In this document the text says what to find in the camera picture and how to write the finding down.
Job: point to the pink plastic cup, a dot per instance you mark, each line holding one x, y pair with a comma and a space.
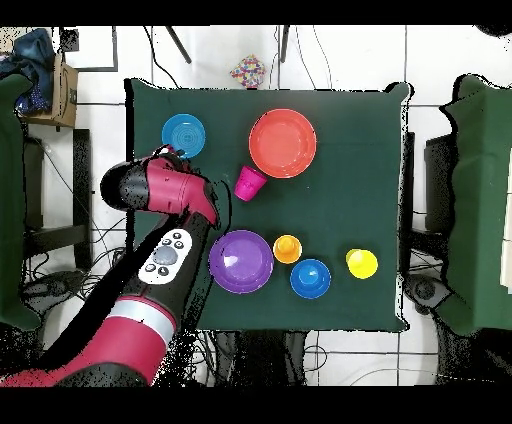
248, 183

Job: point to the wide orange-red bowl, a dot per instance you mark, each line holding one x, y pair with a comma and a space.
282, 143

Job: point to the small light blue bowl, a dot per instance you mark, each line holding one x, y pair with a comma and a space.
184, 134

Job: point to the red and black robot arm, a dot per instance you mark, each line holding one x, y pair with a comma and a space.
132, 340

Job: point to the orange plastic cup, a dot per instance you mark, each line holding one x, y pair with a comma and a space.
287, 248

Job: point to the purple plastic bowl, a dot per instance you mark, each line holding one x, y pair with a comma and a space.
241, 262

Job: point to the small dark blue bowl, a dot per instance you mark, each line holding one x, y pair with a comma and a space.
310, 278

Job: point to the yellow plastic cup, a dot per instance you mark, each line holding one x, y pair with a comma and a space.
362, 264

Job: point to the dark green tablecloth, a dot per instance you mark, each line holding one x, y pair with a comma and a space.
372, 120

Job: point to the black tripod leg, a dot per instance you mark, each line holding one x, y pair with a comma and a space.
178, 44
284, 44

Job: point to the cardboard box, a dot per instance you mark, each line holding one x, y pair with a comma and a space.
64, 100

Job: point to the green cloth covered table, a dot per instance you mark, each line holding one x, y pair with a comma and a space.
12, 200
480, 200

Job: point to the blue cloth bundle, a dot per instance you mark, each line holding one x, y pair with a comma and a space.
34, 52

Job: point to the black stool frame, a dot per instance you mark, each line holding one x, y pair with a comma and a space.
438, 180
82, 224

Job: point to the black pedestal foot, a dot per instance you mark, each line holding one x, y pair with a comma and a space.
56, 284
426, 290

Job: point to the black rectangular frame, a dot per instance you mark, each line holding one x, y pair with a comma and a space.
115, 48

